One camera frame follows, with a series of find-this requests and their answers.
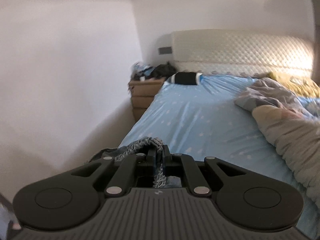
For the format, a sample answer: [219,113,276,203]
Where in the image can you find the blue denim jeans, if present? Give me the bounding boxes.
[92,136,183,189]

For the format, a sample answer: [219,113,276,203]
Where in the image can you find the dark clothes pile on cabinet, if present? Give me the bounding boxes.
[131,61,177,81]

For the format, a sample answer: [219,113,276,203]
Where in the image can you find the light blue patterned bed sheet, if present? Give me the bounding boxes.
[117,75,319,239]

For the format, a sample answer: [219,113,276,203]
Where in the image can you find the wooden bedside cabinet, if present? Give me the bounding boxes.
[128,78,165,122]

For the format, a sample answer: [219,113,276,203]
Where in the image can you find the black cylindrical pillow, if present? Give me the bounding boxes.
[169,72,203,86]

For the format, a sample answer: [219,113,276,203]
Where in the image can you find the grey beige quilt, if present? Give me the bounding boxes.
[234,77,319,204]

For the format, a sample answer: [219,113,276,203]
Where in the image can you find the cream quilted headboard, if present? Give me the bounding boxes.
[171,29,314,78]

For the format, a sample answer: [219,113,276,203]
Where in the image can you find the yellow green blanket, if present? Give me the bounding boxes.
[267,72,319,98]

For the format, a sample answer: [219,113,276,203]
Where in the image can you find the grey wall switch panel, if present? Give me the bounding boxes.
[158,47,172,55]

